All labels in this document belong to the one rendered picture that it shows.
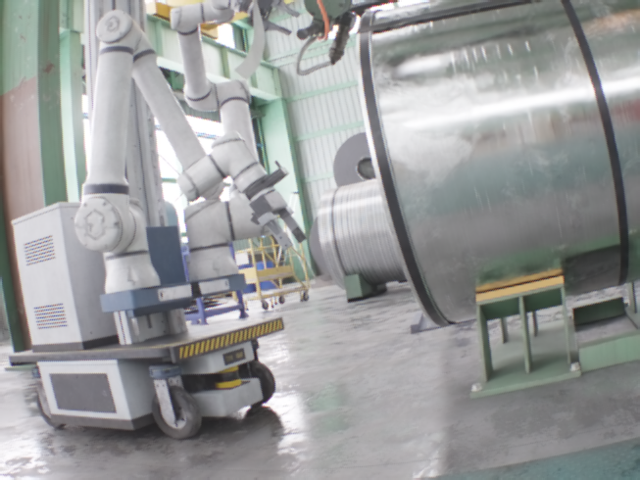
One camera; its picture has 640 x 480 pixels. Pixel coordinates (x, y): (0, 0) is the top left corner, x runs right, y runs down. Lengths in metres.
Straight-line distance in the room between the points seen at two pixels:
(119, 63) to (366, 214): 5.72
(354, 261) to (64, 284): 5.55
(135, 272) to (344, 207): 5.70
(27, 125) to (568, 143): 4.52
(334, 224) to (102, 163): 5.80
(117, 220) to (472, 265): 1.02
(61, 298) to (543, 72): 1.75
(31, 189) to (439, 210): 4.02
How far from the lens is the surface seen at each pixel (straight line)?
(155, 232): 2.34
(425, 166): 1.82
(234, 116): 2.66
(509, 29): 1.92
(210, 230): 2.38
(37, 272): 2.40
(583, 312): 2.79
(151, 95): 2.04
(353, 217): 7.45
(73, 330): 2.27
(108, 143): 1.89
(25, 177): 5.42
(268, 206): 1.75
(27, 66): 5.64
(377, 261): 7.45
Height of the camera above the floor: 0.48
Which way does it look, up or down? 3 degrees up
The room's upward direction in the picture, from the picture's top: 10 degrees counter-clockwise
